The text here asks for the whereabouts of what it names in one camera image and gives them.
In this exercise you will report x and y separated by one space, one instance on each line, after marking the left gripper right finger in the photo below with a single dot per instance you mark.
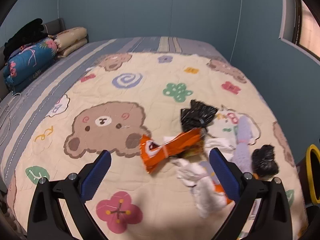
273 218

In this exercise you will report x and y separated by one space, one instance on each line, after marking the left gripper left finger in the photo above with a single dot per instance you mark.
46 219

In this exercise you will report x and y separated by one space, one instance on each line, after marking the small black plastic bag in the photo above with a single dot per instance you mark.
263 162

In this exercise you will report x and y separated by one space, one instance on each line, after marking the white tissue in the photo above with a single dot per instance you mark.
208 194

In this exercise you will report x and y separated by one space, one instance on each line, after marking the orange snack wrapper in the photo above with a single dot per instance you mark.
185 145

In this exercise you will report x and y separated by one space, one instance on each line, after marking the yellow rimmed trash bin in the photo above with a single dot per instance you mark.
308 173

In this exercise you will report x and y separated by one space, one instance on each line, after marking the black plastic bag with tie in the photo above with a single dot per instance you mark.
198 115

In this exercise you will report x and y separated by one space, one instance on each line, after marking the cream cartoon bear quilt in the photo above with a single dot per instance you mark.
124 97

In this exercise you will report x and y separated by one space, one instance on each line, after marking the blue floral folded blanket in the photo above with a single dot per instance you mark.
29 63

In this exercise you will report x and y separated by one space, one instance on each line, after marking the beige folded blanket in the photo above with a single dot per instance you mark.
70 40

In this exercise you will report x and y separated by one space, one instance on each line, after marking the black clothing pile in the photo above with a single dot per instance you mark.
32 32

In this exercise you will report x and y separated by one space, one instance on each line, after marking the window frame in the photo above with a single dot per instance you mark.
300 26

